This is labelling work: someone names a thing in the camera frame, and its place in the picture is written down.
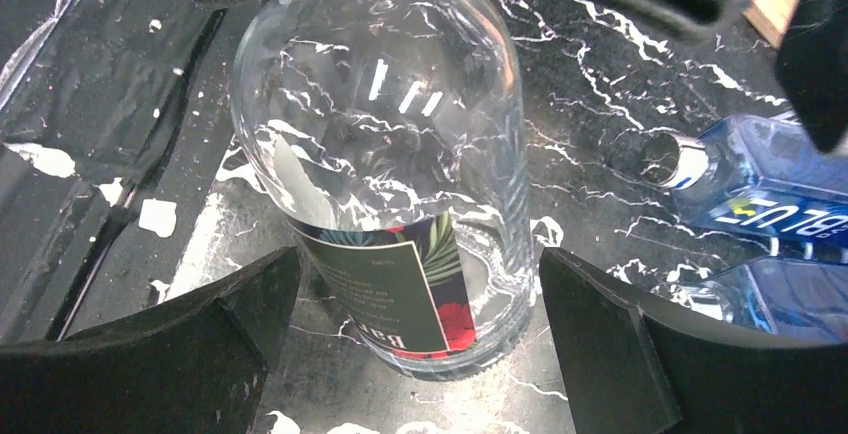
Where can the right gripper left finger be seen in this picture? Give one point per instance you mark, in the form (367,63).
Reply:
(193,364)

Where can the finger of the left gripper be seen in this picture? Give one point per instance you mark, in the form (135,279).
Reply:
(812,70)

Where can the clear bottle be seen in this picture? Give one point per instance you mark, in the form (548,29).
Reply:
(390,133)

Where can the blue bottle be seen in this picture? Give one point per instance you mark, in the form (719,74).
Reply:
(752,175)
(797,298)

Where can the blue bottle left bottom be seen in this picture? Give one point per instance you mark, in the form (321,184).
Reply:
(752,175)

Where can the blue bottle right bottom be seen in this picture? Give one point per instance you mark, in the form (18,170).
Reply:
(797,298)

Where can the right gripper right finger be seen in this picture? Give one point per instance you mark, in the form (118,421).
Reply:
(633,362)

